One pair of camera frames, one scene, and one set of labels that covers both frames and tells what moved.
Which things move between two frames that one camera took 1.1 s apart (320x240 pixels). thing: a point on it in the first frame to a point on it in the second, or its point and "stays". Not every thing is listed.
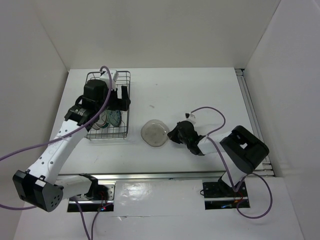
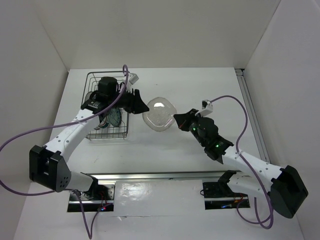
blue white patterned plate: x=114 y=117 stays
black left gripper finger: x=123 y=104 to x=138 y=109
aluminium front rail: x=149 y=176 stays
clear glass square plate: x=154 y=133 to x=160 y=117
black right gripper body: x=176 y=136 to x=193 y=129
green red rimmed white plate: x=103 y=121 stays
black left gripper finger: x=125 y=95 to x=141 y=105
